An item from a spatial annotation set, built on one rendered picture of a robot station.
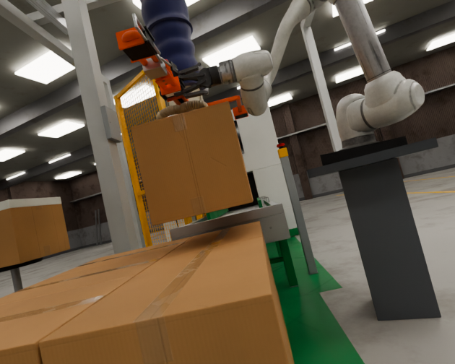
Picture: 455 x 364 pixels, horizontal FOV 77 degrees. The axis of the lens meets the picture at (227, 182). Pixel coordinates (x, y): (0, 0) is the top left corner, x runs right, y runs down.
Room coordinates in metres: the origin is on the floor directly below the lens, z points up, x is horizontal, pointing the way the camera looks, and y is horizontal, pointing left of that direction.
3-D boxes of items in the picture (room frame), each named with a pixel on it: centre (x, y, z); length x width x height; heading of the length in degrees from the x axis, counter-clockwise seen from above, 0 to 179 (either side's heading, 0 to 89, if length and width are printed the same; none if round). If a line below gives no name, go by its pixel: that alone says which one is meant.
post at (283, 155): (2.25, -0.48, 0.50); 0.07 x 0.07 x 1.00; 85
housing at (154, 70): (0.93, 0.15, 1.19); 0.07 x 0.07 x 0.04; 85
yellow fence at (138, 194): (2.79, 0.70, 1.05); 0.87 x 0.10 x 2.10; 47
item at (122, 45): (0.80, 0.17, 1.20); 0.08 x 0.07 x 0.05; 175
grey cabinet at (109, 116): (2.54, 0.91, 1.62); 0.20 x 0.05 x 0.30; 175
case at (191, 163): (1.38, 0.10, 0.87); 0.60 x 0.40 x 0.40; 176
